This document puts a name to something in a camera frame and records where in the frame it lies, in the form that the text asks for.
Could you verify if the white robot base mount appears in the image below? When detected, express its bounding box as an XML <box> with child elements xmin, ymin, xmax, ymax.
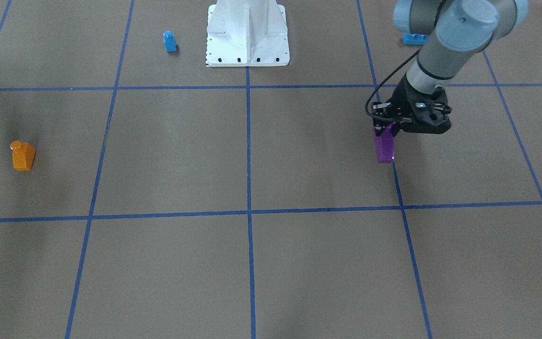
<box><xmin>205</xmin><ymin>0</ymin><xmax>290</xmax><ymax>67</ymax></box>

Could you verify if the small blue block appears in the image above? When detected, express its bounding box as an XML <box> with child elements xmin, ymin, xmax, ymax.
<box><xmin>163</xmin><ymin>31</ymin><xmax>178</xmax><ymax>52</ymax></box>

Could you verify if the purple trapezoid block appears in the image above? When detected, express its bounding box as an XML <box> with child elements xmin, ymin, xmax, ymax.
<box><xmin>374</xmin><ymin>129</ymin><xmax>395</xmax><ymax>164</ymax></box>

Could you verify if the long blue studded block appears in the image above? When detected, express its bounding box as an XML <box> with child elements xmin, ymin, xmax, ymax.
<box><xmin>402</xmin><ymin>33</ymin><xmax>430</xmax><ymax>46</ymax></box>

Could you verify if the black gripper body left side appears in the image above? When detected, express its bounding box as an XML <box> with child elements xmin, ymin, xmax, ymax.
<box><xmin>387</xmin><ymin>77</ymin><xmax>452</xmax><ymax>134</ymax></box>

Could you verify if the orange trapezoid block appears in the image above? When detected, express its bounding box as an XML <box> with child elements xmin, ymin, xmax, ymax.
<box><xmin>9</xmin><ymin>141</ymin><xmax>36</xmax><ymax>171</ymax></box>

